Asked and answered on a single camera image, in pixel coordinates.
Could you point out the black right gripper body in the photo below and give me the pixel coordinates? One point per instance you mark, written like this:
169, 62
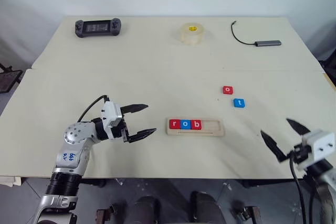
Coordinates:
302, 154

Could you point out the rusty brown bracket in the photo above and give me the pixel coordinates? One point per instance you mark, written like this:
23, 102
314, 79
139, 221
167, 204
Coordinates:
103, 213
245, 213

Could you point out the red block letter o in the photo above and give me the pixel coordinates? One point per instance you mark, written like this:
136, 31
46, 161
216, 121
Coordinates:
228, 89

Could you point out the wooden letter tray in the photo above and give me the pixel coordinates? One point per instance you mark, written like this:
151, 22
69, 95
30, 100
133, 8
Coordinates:
212, 129

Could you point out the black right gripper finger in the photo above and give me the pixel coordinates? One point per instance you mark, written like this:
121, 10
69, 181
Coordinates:
271, 142
298, 127

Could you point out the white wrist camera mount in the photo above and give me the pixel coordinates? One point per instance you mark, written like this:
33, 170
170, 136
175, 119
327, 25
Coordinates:
321, 142
111, 116

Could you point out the black metal stand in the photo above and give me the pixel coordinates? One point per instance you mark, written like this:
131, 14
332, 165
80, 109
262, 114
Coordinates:
9, 77

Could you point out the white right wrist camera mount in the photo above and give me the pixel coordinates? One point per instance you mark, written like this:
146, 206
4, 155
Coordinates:
321, 142

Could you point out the blue block letter t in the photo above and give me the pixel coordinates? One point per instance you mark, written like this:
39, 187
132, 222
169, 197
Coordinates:
239, 102

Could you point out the clear tape roll yellow core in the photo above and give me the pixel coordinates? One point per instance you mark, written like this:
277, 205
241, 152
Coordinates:
193, 35

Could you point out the black table frame bar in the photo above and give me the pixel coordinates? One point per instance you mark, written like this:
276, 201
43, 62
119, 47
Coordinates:
92, 182

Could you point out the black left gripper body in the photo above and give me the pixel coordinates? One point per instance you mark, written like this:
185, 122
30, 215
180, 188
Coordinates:
123, 133

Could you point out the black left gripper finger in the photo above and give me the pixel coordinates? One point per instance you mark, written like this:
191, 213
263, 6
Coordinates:
134, 108
141, 134

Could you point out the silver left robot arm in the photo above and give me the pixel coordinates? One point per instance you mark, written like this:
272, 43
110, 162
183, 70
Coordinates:
76, 134

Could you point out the dark grey handheld controller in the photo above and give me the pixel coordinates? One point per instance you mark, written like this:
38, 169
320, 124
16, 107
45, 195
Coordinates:
97, 27

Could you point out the dark chair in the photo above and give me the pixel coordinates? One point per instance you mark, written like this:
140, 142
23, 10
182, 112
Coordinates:
330, 64

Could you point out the grey USB hub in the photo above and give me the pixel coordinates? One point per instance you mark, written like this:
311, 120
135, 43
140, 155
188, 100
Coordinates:
268, 43

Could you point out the blue block letter o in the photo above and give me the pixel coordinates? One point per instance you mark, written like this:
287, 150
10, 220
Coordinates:
185, 124

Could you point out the red block letter r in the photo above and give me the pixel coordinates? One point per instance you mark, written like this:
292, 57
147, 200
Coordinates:
174, 124

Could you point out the red block letter b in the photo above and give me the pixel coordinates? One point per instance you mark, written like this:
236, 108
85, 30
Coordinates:
196, 124

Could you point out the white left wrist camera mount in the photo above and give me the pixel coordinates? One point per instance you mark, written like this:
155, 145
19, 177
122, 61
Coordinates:
111, 116

